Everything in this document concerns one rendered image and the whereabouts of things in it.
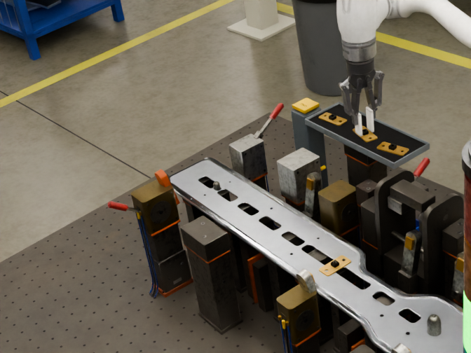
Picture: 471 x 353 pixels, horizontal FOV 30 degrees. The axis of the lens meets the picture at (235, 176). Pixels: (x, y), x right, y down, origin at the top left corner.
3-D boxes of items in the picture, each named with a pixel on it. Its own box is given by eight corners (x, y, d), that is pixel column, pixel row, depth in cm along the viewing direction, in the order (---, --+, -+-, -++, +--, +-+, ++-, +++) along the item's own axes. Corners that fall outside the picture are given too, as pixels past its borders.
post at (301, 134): (302, 225, 294) (288, 110, 270) (319, 215, 298) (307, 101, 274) (317, 234, 289) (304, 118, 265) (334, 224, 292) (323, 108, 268)
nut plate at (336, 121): (317, 118, 260) (317, 114, 259) (326, 113, 262) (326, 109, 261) (338, 126, 254) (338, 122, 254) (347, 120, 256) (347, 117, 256)
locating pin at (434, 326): (424, 336, 204) (423, 315, 200) (434, 329, 205) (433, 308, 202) (434, 343, 202) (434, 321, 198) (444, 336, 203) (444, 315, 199)
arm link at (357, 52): (335, 36, 235) (336, 55, 238) (351, 47, 228) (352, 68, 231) (364, 26, 237) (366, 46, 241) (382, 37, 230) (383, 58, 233)
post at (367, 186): (363, 297, 260) (355, 185, 239) (376, 289, 262) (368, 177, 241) (375, 305, 257) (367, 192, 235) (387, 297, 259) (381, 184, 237)
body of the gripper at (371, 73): (366, 47, 240) (368, 77, 245) (338, 55, 238) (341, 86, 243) (380, 56, 234) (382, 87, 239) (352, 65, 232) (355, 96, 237)
